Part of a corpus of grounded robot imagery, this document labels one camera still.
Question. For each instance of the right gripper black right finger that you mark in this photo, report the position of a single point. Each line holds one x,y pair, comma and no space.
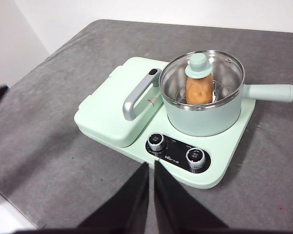
178,209

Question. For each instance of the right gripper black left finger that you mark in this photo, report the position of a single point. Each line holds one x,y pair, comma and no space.
127,209

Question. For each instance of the brown potato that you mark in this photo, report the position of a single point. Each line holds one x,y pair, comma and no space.
199,91

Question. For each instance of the glass lid with green knob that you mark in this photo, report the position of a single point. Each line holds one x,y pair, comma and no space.
199,63

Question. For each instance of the steel steamer rack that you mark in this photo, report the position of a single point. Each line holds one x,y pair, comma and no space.
222,93

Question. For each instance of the silver control knob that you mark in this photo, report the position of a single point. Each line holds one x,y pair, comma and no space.
156,142
195,158

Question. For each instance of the mint green breakfast machine base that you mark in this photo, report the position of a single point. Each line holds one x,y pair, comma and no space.
224,151

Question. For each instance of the mint green griddle cover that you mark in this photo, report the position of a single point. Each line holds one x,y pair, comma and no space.
107,117

